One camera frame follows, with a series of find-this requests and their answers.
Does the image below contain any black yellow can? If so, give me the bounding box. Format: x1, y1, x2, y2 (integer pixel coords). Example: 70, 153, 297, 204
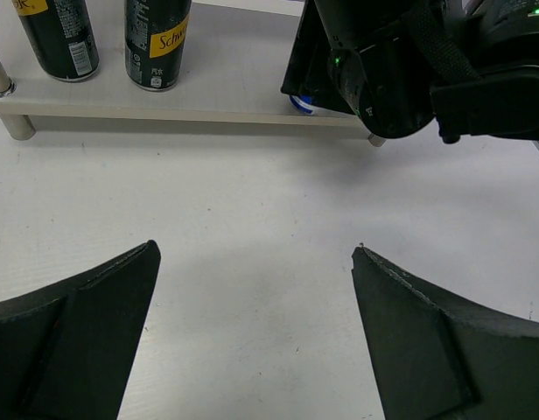
124, 0, 192, 91
12, 0, 100, 82

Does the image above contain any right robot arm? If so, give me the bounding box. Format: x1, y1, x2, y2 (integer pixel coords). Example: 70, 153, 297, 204
281, 1, 539, 144

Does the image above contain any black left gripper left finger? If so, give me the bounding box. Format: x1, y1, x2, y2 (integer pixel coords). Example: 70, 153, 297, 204
0, 241, 160, 419

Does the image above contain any white two-tier shelf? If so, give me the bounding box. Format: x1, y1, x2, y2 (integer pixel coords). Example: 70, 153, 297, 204
0, 0, 389, 148

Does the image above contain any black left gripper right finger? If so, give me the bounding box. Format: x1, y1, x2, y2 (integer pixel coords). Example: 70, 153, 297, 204
352, 246, 539, 419

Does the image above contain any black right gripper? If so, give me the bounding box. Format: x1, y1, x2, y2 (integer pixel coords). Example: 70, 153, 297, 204
281, 1, 434, 139

